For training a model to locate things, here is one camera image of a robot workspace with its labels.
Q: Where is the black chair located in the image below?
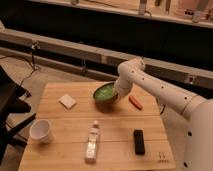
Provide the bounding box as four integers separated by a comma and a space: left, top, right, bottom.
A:
0, 65, 35, 164

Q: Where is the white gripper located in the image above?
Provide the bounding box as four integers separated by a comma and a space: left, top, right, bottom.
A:
114, 82, 131, 98

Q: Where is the white paper cup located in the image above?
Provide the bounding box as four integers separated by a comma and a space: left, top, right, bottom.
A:
29, 119, 53, 144

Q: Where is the wooden table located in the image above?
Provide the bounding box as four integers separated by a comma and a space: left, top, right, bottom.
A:
18, 82, 175, 171

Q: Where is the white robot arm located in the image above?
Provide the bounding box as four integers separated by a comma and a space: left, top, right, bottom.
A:
114, 58, 213, 171

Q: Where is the black cable on floor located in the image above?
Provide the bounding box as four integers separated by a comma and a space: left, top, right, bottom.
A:
0, 41, 42, 87

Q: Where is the white sponge block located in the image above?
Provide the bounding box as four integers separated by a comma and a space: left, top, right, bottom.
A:
59, 94, 76, 109

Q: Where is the clear plastic bottle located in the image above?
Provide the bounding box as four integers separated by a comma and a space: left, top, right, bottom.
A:
85, 120, 100, 163

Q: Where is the green ceramic bowl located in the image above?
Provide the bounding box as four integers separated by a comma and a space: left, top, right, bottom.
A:
93, 82, 118, 111

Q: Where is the orange carrot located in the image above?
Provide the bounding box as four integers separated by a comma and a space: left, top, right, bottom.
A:
128, 95, 143, 110

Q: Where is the black remote control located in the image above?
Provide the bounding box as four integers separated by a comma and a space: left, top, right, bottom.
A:
133, 130, 145, 155

